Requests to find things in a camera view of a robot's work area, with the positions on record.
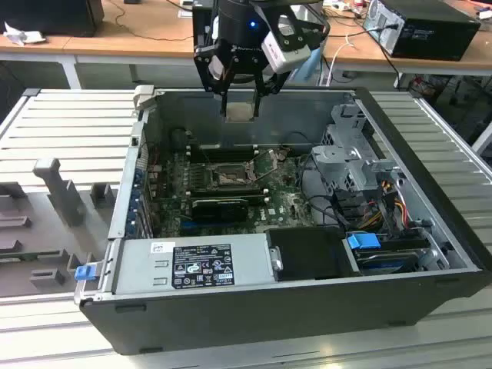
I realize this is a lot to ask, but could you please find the blue disk carrier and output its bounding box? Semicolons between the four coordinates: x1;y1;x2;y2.
345;231;381;263

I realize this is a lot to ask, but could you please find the black desktop PC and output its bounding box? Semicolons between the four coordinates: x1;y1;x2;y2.
363;0;482;62

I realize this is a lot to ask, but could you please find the small black computer tower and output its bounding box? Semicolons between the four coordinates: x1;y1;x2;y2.
191;0;219;53

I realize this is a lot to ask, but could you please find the black open PC case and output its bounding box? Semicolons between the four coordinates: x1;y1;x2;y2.
72;85;492;357

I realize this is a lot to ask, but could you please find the pale blue teach pendant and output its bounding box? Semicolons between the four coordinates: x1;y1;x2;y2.
294;45;327;85

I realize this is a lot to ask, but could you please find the green circuit board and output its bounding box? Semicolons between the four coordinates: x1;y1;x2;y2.
0;251;62;264

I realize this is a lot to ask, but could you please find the black hard disk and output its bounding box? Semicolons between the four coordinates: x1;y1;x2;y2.
355;248;421;276

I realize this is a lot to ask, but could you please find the silver CPU plate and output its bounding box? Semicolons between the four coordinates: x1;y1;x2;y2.
224;101;257;124

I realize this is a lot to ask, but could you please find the CPU socket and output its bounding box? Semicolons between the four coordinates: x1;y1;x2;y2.
208;162;257;190

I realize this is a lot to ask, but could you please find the silver drive cage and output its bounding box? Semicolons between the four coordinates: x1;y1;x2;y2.
310;102;404;195

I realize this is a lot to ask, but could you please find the green motherboard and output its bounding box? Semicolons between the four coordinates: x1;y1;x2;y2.
148;148;320;238

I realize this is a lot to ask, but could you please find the white cable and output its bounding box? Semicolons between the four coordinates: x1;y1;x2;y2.
317;33;357;86

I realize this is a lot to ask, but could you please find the black plastic air shroud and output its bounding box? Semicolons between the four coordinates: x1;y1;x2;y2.
264;226;362;281

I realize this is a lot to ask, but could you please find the grey case release latch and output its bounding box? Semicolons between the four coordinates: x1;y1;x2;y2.
132;85;155;113

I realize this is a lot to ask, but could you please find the yellow red wire bundle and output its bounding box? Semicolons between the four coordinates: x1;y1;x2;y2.
361;191;409;231

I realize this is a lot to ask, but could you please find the large black box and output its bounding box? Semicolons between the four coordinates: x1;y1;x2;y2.
0;0;105;38

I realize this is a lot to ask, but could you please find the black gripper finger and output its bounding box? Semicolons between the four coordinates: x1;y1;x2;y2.
218;78;232;117
251;75;266;121

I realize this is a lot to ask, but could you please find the crumpled white paper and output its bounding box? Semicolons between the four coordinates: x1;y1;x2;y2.
2;21;48;48

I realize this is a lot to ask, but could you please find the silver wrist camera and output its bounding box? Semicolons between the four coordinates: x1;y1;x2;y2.
208;53;225;82

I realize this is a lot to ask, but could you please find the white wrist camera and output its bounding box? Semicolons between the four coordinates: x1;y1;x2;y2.
264;14;311;75

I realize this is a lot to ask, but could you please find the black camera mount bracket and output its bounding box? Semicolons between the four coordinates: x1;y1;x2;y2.
251;0;332;53

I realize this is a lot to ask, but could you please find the grey power supply unit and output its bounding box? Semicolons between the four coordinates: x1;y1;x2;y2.
110;232;276;298

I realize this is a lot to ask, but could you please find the black graphics card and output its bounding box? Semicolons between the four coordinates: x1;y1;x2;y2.
191;198;249;224

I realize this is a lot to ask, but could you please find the black RAM slot row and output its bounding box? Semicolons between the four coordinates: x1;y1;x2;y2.
188;144;258;163
188;186;267;204

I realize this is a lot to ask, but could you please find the wooden desk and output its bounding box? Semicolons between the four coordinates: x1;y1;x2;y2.
0;0;492;76

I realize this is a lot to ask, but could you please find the grey parts rack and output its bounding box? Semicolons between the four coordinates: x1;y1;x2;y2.
0;157;121;299

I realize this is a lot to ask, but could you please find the metal socket cover frame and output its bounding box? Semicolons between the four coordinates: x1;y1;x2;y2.
248;147;278;181

